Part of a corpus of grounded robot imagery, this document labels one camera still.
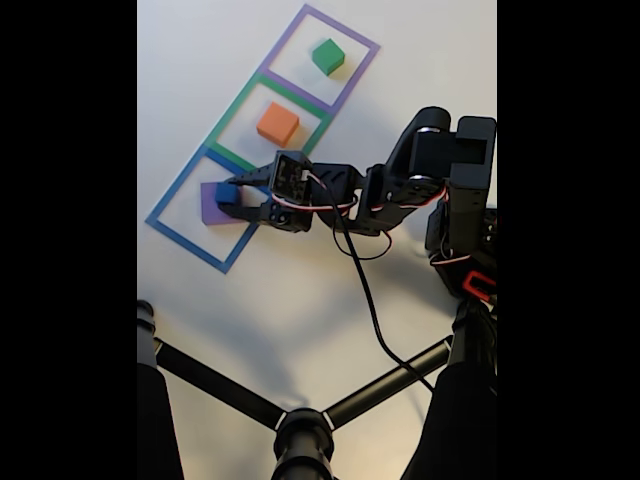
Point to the orange block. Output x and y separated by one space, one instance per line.
277 124

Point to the blue tape square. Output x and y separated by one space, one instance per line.
185 246

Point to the gripper camera circuit board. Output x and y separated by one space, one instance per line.
290 175

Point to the small blue cube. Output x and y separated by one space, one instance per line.
226 194

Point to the green cube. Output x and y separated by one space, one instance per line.
327 56

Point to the purple block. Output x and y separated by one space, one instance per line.
210 210

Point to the red clamp part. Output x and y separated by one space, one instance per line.
467 282

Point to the black tripod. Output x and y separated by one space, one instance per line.
302 440

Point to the purple tape square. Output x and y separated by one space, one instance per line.
295 89

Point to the green tape square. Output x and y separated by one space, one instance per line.
232 110

